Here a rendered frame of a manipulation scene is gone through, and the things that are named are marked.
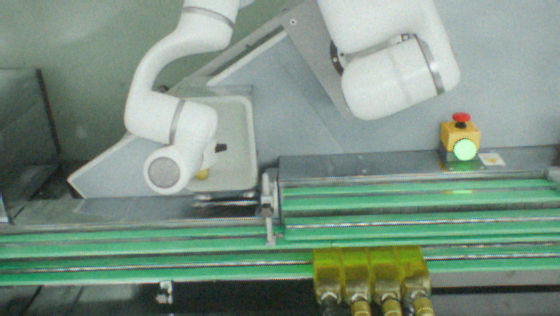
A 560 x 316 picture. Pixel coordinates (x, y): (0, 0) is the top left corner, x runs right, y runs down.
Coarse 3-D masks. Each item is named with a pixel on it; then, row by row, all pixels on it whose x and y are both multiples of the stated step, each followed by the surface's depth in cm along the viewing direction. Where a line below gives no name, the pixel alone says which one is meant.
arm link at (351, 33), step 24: (336, 0) 83; (360, 0) 82; (384, 0) 81; (408, 0) 80; (432, 0) 81; (336, 24) 84; (360, 24) 82; (384, 24) 82; (408, 24) 82; (432, 24) 79; (360, 48) 86; (432, 48) 79; (432, 72) 79; (456, 72) 80
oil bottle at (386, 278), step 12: (372, 252) 117; (384, 252) 117; (372, 264) 114; (384, 264) 113; (396, 264) 113; (372, 276) 111; (384, 276) 110; (396, 276) 110; (372, 288) 110; (384, 288) 108; (396, 288) 108
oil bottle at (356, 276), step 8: (344, 248) 119; (352, 248) 119; (360, 248) 119; (344, 256) 117; (352, 256) 116; (360, 256) 116; (344, 264) 114; (352, 264) 114; (360, 264) 114; (368, 264) 114; (344, 272) 112; (352, 272) 112; (360, 272) 111; (368, 272) 111; (344, 280) 110; (352, 280) 109; (360, 280) 109; (368, 280) 109; (344, 288) 110; (352, 288) 108; (360, 288) 108; (368, 288) 108; (344, 296) 111; (352, 296) 108; (368, 296) 108; (352, 304) 109
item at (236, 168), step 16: (224, 96) 118; (240, 96) 118; (224, 112) 127; (240, 112) 127; (224, 128) 129; (240, 128) 128; (240, 144) 130; (224, 160) 132; (240, 160) 132; (208, 176) 131; (224, 176) 131; (240, 176) 130; (256, 176) 126
